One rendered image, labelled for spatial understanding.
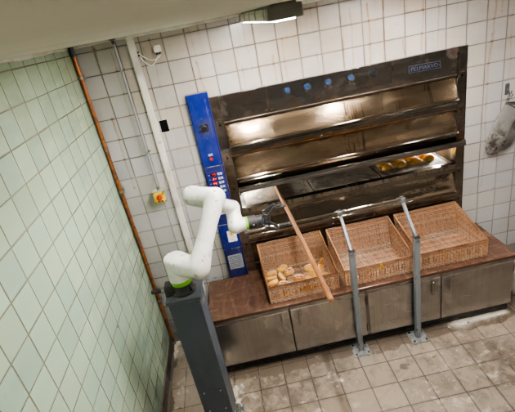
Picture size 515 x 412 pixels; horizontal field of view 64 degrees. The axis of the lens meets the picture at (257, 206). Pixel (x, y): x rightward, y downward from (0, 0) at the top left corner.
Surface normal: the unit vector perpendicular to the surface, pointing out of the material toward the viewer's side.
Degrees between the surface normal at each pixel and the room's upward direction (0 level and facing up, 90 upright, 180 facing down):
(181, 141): 90
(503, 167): 90
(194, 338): 90
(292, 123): 70
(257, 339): 90
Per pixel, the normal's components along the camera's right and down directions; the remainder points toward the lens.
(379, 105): 0.06, 0.07
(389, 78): 0.14, 0.40
